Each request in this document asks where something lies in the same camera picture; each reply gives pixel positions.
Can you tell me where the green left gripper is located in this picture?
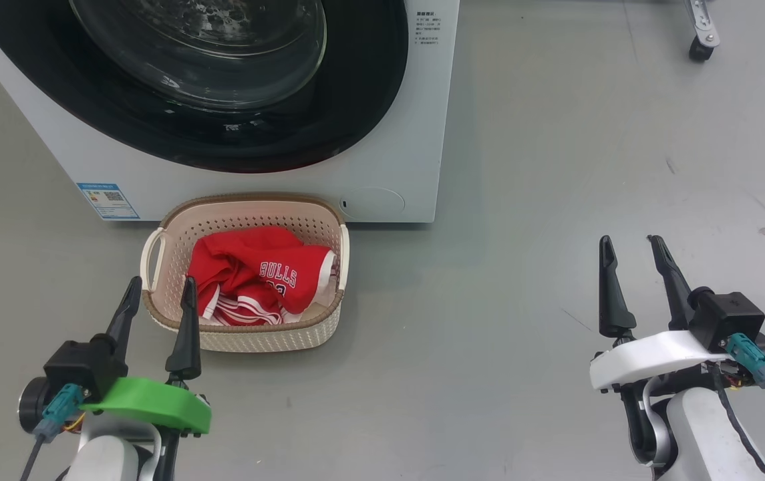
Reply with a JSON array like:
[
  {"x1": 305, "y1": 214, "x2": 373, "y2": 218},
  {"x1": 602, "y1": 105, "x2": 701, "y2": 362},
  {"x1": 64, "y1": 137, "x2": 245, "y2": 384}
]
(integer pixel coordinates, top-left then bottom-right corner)
[{"x1": 18, "y1": 276, "x2": 213, "y2": 438}]

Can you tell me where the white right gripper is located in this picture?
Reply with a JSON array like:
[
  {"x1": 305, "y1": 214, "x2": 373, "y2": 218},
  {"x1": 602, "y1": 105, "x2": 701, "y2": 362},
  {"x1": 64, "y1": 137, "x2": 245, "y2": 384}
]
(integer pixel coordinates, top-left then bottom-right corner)
[{"x1": 589, "y1": 234, "x2": 765, "y2": 392}]

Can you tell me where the red and white Bulls jersey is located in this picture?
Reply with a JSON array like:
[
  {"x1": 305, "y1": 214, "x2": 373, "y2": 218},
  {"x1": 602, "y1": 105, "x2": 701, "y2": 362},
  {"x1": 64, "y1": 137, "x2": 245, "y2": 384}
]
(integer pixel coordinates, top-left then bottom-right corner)
[{"x1": 187, "y1": 226, "x2": 340, "y2": 327}]

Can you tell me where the round dark washing machine door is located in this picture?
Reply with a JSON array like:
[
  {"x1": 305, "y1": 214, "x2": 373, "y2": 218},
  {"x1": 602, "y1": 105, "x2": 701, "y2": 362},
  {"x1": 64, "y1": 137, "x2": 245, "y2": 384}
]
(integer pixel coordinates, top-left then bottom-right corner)
[{"x1": 0, "y1": 0, "x2": 410, "y2": 174}]

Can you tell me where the cream perforated laundry basket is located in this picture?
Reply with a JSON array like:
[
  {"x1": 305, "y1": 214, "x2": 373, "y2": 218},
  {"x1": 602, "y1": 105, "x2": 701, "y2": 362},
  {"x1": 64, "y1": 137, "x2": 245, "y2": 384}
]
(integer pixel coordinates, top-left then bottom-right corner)
[{"x1": 140, "y1": 192, "x2": 351, "y2": 353}]

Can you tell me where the white washing machine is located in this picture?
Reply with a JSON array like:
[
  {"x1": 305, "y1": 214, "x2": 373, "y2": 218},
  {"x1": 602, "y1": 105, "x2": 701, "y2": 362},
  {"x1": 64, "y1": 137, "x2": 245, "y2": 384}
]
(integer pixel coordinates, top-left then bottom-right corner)
[{"x1": 0, "y1": 0, "x2": 461, "y2": 225}]

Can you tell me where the blue energy label sticker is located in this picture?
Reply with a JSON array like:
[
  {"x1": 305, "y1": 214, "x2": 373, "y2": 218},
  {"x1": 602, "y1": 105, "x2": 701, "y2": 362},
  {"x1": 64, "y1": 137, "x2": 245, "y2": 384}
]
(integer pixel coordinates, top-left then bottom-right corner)
[{"x1": 77, "y1": 182, "x2": 141, "y2": 221}]

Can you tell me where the round white filter cover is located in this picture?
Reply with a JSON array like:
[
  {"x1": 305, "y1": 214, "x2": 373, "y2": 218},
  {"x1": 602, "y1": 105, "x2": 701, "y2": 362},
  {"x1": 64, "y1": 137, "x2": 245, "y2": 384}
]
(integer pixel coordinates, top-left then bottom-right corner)
[{"x1": 340, "y1": 187, "x2": 407, "y2": 221}]

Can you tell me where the teal right camera connector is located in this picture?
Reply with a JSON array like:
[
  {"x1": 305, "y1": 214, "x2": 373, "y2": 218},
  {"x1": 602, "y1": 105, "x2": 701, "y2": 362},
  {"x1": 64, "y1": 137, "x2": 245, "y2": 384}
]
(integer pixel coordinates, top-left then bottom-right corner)
[{"x1": 724, "y1": 333, "x2": 765, "y2": 389}]

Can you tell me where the teal camera connector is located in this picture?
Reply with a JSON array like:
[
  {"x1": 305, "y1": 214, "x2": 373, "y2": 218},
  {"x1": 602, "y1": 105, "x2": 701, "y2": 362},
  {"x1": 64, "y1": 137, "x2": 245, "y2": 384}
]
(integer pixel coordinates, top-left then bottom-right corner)
[
  {"x1": 33, "y1": 383, "x2": 84, "y2": 443},
  {"x1": 724, "y1": 333, "x2": 765, "y2": 389}
]

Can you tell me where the teal left camera connector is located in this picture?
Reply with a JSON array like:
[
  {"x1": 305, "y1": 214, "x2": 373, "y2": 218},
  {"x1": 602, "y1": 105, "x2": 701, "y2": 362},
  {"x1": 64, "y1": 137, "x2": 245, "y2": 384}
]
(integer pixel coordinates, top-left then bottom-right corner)
[{"x1": 33, "y1": 383, "x2": 84, "y2": 443}]

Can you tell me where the black sleeved right arm cable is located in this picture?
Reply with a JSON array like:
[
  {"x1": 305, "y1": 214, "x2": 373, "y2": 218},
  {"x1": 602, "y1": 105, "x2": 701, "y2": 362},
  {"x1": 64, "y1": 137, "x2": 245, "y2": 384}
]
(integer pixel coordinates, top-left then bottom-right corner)
[{"x1": 712, "y1": 364, "x2": 765, "y2": 481}]

